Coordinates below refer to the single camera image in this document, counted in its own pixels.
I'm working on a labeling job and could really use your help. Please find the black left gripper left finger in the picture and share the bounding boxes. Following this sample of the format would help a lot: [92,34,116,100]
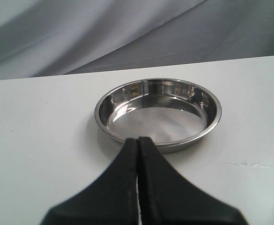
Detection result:
[41,138,139,225]

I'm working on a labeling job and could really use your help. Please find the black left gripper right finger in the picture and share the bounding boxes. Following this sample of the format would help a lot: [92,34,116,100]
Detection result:
[138,137,245,225]

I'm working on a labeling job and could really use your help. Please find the round stainless steel dish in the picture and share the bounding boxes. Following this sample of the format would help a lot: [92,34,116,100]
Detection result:
[94,78,222,153]

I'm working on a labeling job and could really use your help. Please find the grey fabric backdrop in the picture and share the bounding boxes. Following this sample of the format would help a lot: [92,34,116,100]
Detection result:
[0,0,274,80]

